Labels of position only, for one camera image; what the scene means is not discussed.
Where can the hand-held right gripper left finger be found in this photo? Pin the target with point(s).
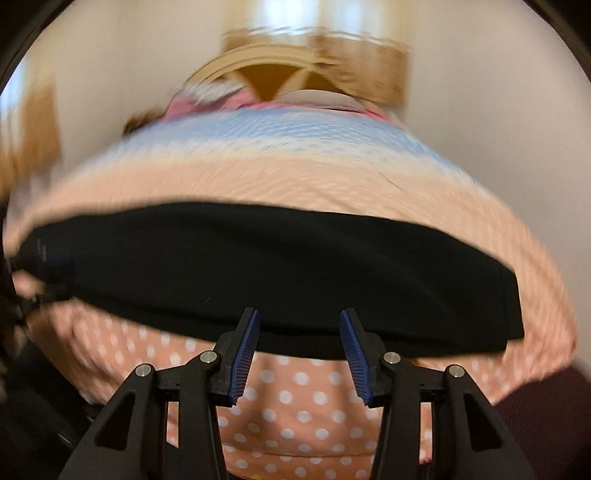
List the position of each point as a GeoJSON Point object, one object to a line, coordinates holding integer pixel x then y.
{"type": "Point", "coordinates": [244, 355]}

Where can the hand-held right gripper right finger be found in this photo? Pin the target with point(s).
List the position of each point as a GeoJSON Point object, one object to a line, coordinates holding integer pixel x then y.
{"type": "Point", "coordinates": [355, 360]}

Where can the black pants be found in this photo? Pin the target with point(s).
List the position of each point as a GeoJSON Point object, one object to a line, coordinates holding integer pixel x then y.
{"type": "Point", "coordinates": [277, 267]}

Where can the pink polka-dot bed blanket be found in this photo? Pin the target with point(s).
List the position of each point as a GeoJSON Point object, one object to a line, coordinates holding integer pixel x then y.
{"type": "Point", "coordinates": [300, 415]}

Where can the brown wooden furniture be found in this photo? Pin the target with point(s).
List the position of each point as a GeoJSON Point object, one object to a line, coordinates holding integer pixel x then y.
{"type": "Point", "coordinates": [27, 138]}

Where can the dark cloth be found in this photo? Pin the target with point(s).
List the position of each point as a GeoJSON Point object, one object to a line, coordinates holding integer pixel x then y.
{"type": "Point", "coordinates": [549, 415]}

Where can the brown patterned bag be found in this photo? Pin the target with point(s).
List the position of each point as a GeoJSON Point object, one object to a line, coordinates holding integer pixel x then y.
{"type": "Point", "coordinates": [138, 121]}

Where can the folded pink blanket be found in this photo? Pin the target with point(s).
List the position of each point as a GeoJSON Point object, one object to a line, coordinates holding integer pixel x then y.
{"type": "Point", "coordinates": [203, 107]}

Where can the striped pillow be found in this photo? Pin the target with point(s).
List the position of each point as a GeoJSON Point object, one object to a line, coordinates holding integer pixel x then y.
{"type": "Point", "coordinates": [314, 99]}

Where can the grey floral pillow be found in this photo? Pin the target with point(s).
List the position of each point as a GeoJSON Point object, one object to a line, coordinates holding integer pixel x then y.
{"type": "Point", "coordinates": [212, 91]}

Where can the cream and brown wooden headboard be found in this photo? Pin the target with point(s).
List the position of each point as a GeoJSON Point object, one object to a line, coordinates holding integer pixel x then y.
{"type": "Point", "coordinates": [268, 78]}

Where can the beige patterned curtain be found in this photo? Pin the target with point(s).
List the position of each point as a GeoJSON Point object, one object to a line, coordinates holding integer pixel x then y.
{"type": "Point", "coordinates": [369, 69]}

